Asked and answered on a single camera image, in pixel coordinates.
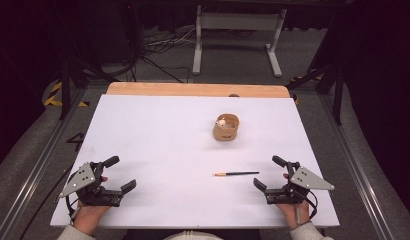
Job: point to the aluminium rail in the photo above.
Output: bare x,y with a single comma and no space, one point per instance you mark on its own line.
33,180
359,173

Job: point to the person's right hand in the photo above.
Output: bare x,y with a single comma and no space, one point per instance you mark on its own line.
294,215

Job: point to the white paper sheet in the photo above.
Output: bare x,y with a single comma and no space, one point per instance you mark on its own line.
166,150

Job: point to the yellow black floor tape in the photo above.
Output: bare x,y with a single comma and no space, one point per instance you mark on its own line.
294,80
54,98

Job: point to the person's left hand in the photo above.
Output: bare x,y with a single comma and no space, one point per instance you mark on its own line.
88,218

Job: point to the small white object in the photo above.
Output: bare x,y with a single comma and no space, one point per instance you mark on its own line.
221,123

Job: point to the small brown basket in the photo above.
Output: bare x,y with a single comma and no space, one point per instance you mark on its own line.
224,133

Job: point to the white metal stand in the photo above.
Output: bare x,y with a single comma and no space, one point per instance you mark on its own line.
239,21

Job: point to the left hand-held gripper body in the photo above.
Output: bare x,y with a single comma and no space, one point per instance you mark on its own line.
80,180

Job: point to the dark pencil with tan tip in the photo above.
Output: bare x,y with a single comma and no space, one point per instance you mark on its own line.
239,173

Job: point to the black metal stand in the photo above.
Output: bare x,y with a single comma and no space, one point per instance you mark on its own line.
338,93
64,86

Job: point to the wooden table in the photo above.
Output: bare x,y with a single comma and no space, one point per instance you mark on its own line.
193,89

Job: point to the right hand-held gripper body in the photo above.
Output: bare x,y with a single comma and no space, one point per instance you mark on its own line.
308,180

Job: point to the person's torso clothing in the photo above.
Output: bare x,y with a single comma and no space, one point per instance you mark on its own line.
193,236

